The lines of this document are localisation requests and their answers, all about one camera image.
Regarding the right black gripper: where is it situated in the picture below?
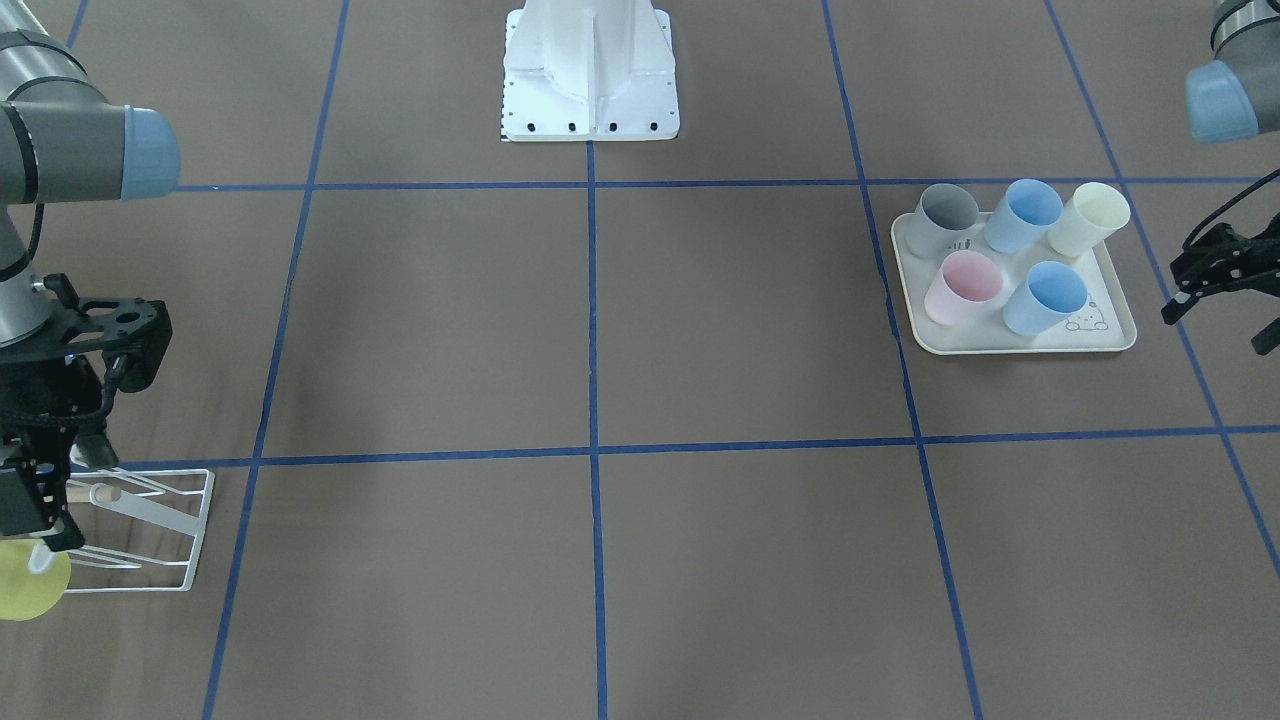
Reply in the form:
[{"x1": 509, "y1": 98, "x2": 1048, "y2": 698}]
[{"x1": 1, "y1": 350, "x2": 111, "y2": 553}]

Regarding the yellow plastic cup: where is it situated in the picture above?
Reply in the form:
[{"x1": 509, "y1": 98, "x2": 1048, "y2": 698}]
[{"x1": 1, "y1": 539, "x2": 70, "y2": 621}]

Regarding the light blue cup front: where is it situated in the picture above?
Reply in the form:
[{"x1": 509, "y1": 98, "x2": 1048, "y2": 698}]
[{"x1": 1001, "y1": 261, "x2": 1089, "y2": 337}]

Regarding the light blue cup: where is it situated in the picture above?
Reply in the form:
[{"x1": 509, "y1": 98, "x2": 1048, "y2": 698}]
[
  {"x1": 984, "y1": 178, "x2": 1064, "y2": 254},
  {"x1": 1001, "y1": 261, "x2": 1089, "y2": 337}
]

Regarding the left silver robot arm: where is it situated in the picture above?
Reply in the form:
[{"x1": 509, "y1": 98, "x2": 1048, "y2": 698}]
[{"x1": 1164, "y1": 1, "x2": 1277, "y2": 324}]

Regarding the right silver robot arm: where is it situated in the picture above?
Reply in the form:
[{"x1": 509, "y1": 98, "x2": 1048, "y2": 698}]
[{"x1": 1, "y1": 1, "x2": 180, "y2": 553}]

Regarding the cream plastic cup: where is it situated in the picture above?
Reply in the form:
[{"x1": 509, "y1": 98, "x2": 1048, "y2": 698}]
[{"x1": 1047, "y1": 182, "x2": 1132, "y2": 258}]

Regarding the light blue cup rear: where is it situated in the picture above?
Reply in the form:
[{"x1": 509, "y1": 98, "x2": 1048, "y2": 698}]
[{"x1": 984, "y1": 178, "x2": 1064, "y2": 254}]

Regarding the pink plastic cup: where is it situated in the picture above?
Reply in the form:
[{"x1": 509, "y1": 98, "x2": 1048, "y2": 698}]
[{"x1": 924, "y1": 250, "x2": 1004, "y2": 327}]

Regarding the grey plastic cup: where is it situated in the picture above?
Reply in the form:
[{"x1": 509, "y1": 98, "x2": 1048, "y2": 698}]
[{"x1": 899, "y1": 183, "x2": 980, "y2": 258}]

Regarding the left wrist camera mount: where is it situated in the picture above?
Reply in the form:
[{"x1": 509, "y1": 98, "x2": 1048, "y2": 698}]
[{"x1": 1161, "y1": 170, "x2": 1279, "y2": 325}]

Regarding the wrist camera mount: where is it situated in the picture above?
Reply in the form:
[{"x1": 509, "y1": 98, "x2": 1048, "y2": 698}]
[
  {"x1": 35, "y1": 274, "x2": 173, "y2": 395},
  {"x1": 1161, "y1": 170, "x2": 1279, "y2": 325}
]

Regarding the white wire cup rack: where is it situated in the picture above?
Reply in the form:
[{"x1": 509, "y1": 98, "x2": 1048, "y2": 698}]
[{"x1": 67, "y1": 465, "x2": 216, "y2": 594}]

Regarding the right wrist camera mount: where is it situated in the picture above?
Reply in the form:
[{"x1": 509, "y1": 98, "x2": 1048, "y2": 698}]
[{"x1": 35, "y1": 274, "x2": 173, "y2": 395}]

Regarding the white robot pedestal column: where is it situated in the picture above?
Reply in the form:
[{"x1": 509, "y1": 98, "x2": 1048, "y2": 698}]
[{"x1": 500, "y1": 1, "x2": 681, "y2": 143}]

